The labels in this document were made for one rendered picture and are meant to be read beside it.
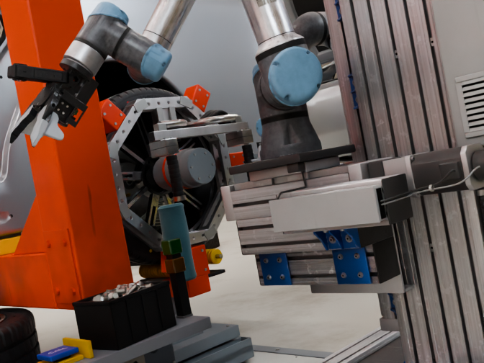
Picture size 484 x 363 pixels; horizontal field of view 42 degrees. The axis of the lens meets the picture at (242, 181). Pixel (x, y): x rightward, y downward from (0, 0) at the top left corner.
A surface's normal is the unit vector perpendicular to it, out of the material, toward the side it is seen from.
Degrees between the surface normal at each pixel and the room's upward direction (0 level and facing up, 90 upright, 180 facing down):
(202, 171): 90
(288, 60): 97
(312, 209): 90
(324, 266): 90
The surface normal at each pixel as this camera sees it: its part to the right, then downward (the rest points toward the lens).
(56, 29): 0.68, -0.12
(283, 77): 0.20, 0.10
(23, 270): -0.71, 0.14
